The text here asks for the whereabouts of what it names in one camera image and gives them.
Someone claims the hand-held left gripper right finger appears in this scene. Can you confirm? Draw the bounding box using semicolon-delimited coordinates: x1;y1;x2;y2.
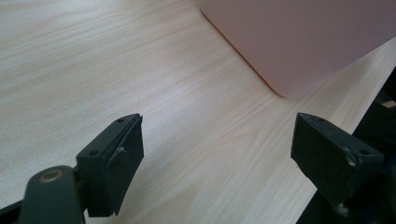
290;112;385;209

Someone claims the pink plastic container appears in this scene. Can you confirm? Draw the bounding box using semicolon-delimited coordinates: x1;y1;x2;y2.
199;0;396;100

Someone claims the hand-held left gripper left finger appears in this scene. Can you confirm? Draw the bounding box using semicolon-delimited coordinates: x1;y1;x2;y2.
75;113;145;218

